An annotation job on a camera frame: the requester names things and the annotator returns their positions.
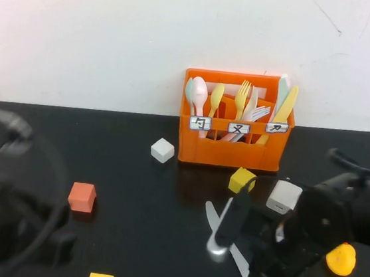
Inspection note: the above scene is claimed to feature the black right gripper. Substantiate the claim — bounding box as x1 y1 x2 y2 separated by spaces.
249 216 323 277

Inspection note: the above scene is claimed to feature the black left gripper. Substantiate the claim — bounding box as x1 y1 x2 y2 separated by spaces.
45 228 78 269

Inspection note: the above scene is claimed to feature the grey white plastic knife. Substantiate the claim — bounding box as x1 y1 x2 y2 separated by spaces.
197 200 267 277

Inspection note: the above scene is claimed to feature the yellow plastic knife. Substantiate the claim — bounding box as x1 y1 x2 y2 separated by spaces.
254 82 300 150

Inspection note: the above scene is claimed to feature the orange cutlery holder crate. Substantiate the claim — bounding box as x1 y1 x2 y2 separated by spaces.
174 66 301 175

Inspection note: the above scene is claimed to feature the salmon orange cube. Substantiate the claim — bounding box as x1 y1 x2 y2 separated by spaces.
66 181 98 215

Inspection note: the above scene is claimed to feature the yellow rubber duck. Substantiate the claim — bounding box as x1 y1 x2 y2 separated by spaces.
324 240 359 277

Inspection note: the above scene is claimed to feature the white usb charger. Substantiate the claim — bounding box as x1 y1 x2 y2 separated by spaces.
265 178 304 217

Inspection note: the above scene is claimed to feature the white cube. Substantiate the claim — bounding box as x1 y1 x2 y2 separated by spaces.
149 136 177 165

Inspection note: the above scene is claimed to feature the pale pink plastic fork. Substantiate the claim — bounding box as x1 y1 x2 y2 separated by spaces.
219 132 240 144

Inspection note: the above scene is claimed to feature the paper label for knives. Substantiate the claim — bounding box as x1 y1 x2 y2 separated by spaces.
264 121 289 136

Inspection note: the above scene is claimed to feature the paper label for forks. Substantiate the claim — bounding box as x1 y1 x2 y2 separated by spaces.
227 122 252 136

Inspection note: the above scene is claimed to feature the white plastic fork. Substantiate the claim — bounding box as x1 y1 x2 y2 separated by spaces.
229 102 272 147

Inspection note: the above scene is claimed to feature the paper label for spoons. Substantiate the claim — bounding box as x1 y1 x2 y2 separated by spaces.
188 114 213 132

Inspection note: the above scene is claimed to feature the cream plastic fork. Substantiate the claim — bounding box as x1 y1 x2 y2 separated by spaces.
242 85 260 123

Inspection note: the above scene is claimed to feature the yellow plastic fork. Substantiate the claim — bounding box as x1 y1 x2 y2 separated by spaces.
232 79 253 122

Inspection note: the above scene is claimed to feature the yellow plastic spoon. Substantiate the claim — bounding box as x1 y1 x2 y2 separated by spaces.
207 82 226 119

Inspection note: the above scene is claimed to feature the pale green plastic spoon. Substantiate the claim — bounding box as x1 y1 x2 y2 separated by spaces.
183 76 201 117

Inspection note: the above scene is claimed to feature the pale green plastic knife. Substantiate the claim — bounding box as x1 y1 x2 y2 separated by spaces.
272 72 294 124

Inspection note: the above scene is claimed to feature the pale pink plastic spoon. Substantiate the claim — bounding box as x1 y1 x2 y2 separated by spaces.
188 75 210 118

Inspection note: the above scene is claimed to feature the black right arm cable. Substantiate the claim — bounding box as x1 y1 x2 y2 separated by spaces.
240 108 370 207

